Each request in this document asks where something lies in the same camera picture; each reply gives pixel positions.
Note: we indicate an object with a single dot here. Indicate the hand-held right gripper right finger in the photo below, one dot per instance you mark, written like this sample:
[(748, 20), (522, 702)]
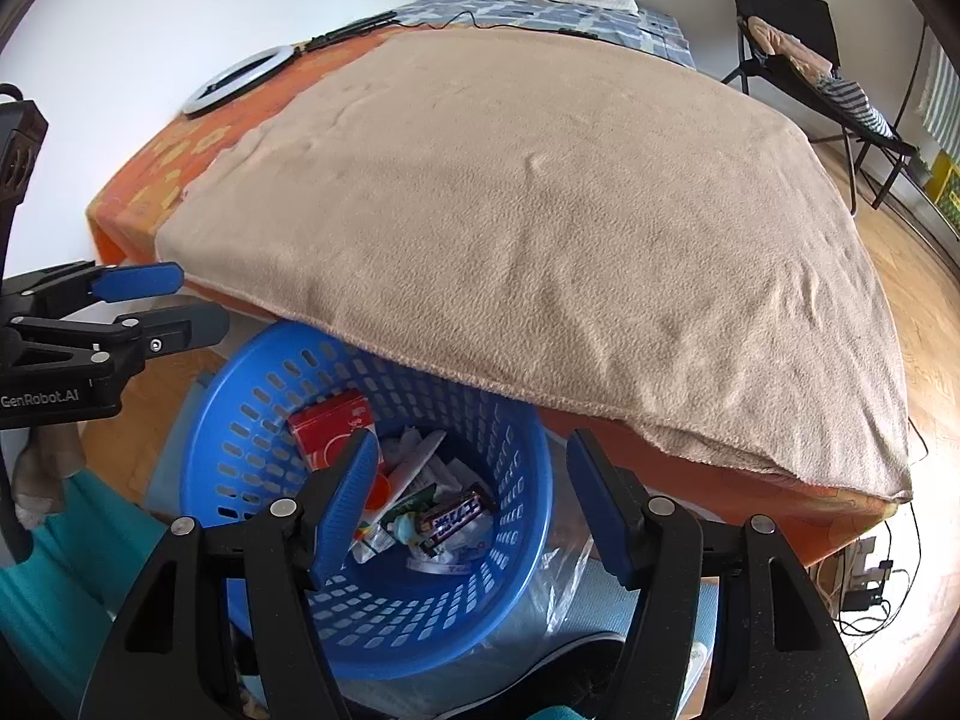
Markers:
[(600, 514)]

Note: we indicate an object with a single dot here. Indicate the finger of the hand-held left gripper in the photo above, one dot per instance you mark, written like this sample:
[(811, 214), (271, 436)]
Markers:
[(139, 281), (180, 330)]

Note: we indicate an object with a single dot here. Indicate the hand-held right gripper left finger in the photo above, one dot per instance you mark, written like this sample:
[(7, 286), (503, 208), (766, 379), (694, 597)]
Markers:
[(349, 510)]

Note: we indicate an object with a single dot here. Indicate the orange plastic cup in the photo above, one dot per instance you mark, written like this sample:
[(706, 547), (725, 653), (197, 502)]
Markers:
[(379, 491)]

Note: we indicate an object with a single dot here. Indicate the colourful small drink carton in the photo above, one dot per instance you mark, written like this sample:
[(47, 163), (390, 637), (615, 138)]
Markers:
[(409, 529)]

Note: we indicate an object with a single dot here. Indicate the red cardboard box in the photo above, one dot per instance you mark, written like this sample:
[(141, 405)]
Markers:
[(330, 427)]

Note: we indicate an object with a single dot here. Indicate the blue plastic basket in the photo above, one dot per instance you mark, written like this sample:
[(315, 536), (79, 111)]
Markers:
[(247, 405)]

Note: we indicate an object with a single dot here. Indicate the dark chocolate bar wrapper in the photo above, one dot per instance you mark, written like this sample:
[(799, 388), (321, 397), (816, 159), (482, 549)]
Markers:
[(454, 521)]

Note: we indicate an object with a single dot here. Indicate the white tissue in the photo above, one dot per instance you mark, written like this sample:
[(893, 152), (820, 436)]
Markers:
[(450, 472)]

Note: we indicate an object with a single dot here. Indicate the person's left hand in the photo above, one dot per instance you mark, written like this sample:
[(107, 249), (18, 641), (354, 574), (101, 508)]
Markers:
[(45, 465)]

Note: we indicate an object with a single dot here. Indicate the orange floral bedsheet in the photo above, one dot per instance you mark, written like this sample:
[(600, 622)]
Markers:
[(142, 202)]

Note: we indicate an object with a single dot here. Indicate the clear plastic bag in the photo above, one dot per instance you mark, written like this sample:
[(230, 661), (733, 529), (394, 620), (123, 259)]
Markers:
[(555, 604)]

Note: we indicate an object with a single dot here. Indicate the floor power strip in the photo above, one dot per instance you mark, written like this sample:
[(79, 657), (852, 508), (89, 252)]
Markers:
[(862, 562)]

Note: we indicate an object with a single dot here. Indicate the beige fleece blanket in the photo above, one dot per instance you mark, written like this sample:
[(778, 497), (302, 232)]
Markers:
[(525, 240)]

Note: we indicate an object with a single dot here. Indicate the black light stand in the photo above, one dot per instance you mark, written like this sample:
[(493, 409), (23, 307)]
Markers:
[(352, 26)]

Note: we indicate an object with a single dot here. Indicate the yellow plastic crate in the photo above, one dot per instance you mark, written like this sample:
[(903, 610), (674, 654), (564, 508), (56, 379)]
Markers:
[(946, 187)]

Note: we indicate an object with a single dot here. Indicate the black inline remote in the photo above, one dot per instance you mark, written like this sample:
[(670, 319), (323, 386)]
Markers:
[(579, 33)]

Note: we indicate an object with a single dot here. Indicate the grey striped cloth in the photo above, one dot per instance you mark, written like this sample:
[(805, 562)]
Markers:
[(862, 109)]

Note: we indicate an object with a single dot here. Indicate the blue plaid sheet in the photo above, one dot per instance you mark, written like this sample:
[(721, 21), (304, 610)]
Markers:
[(562, 15)]

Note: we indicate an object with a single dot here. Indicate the pink cloth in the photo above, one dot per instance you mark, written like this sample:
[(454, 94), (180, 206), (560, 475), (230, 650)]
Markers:
[(787, 45)]

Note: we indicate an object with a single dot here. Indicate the black clothes rack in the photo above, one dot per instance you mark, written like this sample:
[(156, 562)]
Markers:
[(911, 82)]

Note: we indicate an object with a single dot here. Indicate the green striped towel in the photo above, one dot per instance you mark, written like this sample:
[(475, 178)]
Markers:
[(941, 90)]

